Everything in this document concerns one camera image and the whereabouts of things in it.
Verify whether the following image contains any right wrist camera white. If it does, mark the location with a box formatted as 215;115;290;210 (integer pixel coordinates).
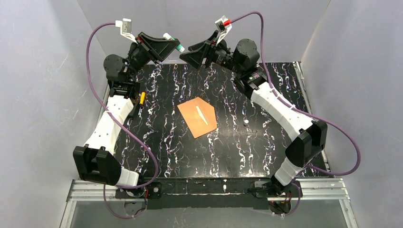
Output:
215;15;232;44

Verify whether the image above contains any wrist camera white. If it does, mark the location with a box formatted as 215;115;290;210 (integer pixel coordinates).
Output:
215;15;232;44
115;18;137;43

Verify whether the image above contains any beige letter paper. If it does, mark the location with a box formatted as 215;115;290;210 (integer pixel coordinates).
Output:
196;105;208;125

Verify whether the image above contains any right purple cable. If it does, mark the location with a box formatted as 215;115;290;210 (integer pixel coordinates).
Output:
230;11;362;218

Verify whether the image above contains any aluminium rail frame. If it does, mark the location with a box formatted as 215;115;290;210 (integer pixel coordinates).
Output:
60;177;357;228

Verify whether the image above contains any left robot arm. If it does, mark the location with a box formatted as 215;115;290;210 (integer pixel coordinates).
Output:
73;32;180;189

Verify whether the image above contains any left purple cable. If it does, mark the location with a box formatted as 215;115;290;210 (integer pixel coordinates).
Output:
86;22;159;219

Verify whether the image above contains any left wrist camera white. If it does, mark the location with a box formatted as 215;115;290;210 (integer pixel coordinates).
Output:
115;18;137;43

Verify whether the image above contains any orange brown envelope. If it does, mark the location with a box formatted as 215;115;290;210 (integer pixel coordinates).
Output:
177;97;218;139

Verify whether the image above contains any purple cable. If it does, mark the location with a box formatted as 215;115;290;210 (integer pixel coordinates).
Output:
86;22;159;219
230;11;362;218

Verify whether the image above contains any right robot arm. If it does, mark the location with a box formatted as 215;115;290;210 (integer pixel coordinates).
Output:
180;31;327;194

